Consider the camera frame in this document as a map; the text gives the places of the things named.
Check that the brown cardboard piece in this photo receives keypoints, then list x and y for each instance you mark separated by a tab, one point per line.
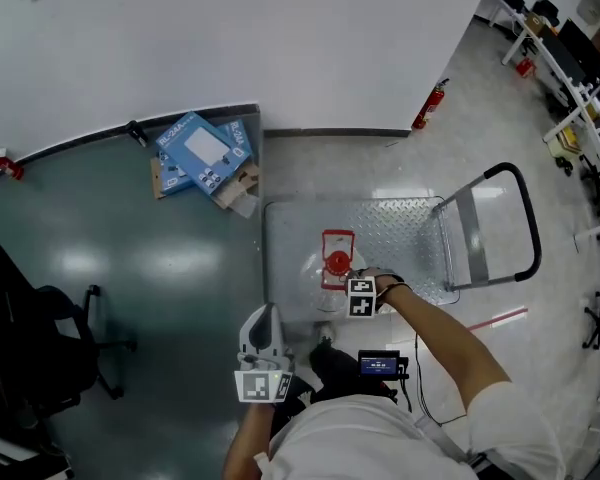
240	183

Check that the person's white shoe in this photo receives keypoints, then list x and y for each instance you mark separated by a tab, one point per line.
327	332

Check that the black monitor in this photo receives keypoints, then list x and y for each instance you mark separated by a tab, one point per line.
582	50

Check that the long red tape strip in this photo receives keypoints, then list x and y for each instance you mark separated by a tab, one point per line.
500	318

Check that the person's right forearm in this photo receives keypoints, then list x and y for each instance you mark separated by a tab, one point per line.
445	343

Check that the black device with screen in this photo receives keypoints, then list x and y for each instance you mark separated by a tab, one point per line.
380	365

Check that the black desk chair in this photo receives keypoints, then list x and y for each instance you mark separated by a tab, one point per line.
592	178

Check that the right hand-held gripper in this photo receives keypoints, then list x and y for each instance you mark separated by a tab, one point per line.
361	298

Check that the small red canister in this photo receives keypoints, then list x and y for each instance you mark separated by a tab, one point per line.
7	165

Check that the large blue white box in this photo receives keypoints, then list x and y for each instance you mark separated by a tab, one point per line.
202	150

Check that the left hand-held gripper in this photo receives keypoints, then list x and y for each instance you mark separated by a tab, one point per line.
262	353

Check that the person's left forearm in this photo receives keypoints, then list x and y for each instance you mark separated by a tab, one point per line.
247	443

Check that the person's white shirt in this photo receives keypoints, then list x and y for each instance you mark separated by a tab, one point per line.
370	443

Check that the long white desk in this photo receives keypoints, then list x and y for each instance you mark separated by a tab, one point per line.
565	75

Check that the person's black trousers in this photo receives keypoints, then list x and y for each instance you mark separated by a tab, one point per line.
335	373

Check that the red fire extinguisher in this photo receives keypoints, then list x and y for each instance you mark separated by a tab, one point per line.
428	108

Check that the red-capped clear plastic bag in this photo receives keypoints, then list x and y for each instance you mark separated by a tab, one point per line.
337	263

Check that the cream storage bin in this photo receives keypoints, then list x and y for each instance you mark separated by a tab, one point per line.
565	143

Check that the red box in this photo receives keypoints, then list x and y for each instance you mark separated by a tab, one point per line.
526	67

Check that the black wall stopper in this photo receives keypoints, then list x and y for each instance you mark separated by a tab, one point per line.
137	132

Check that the metal platform trolley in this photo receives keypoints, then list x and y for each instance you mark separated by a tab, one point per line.
405	238

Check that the black office chair with jacket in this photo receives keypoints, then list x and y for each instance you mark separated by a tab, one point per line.
30	338

